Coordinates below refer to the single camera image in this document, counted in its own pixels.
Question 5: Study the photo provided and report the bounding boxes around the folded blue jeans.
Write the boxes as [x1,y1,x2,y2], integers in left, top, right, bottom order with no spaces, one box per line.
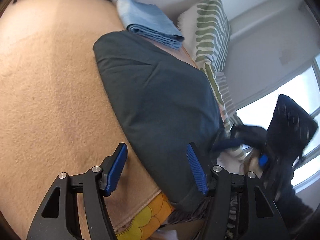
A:
[111,0,184,50]

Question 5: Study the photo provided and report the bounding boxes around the right hand in white glove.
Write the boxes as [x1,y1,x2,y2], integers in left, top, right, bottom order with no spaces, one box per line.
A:
[240,148,263,178]

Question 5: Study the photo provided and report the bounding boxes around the window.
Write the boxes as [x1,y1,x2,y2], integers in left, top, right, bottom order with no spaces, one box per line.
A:
[237,55,319,191]

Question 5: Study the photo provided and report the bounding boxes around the green patterned white pillow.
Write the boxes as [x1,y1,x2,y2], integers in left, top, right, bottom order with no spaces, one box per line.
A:
[178,0,242,134]

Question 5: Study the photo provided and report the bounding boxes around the dark green pants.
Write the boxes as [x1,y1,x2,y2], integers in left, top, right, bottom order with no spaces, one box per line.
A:
[93,31,226,212]

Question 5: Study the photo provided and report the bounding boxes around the orange floral bedsheet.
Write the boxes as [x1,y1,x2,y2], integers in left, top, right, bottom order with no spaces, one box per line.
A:
[116,192,174,239]

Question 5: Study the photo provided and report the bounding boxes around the beige blanket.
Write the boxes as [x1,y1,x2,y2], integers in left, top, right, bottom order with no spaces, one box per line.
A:
[0,0,198,239]

